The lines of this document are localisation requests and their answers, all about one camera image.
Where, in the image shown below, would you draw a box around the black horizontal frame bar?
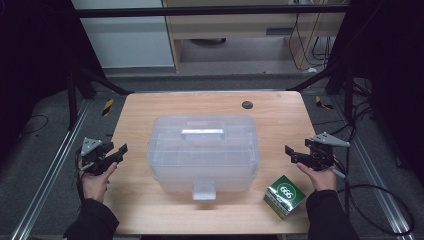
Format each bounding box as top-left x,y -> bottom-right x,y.
70,4 -> 350,19

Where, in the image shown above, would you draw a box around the person's right hand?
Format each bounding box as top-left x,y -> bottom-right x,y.
296,162 -> 338,193

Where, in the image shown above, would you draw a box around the thin black floor cable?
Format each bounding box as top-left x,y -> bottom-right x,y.
19,114 -> 50,136

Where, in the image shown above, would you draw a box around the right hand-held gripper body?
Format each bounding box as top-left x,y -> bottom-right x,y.
304,132 -> 351,172

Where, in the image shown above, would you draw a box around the looped black floor cable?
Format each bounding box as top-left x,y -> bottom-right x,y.
336,183 -> 416,236

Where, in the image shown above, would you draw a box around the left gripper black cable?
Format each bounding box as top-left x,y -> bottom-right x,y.
75,149 -> 85,203

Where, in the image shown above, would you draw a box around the yellow black striped tape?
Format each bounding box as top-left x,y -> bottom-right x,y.
101,98 -> 115,117
314,95 -> 335,111

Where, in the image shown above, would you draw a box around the green cardboard box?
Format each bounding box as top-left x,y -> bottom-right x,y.
262,174 -> 307,221

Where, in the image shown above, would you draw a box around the dark curtain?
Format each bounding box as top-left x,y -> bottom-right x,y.
327,0 -> 424,186
0,0 -> 107,161

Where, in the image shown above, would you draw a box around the white cabinet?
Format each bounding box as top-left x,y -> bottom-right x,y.
70,0 -> 175,70

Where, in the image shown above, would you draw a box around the black metal stand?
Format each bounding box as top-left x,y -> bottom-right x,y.
285,59 -> 355,125
65,62 -> 133,132

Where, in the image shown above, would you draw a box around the aluminium floor rail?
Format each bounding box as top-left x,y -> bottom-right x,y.
10,99 -> 92,240
329,95 -> 415,240

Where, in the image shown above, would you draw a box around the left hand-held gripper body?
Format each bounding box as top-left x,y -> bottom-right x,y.
79,137 -> 116,176

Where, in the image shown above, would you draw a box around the bundle of black floor cables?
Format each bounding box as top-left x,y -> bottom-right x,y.
312,79 -> 378,148

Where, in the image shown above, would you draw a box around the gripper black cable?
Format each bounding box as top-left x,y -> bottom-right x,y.
75,149 -> 85,203
331,167 -> 353,216

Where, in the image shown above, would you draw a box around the clear plastic storage box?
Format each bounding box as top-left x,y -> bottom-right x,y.
146,114 -> 261,202

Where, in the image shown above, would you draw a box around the hanging black cables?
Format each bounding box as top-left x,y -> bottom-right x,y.
287,12 -> 335,73

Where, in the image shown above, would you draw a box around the person's left hand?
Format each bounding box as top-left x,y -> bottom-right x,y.
78,161 -> 119,204

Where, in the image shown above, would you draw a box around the light wooden desk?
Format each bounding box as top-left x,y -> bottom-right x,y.
161,0 -> 350,73

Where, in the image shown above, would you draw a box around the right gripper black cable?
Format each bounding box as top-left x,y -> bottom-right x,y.
331,167 -> 353,216

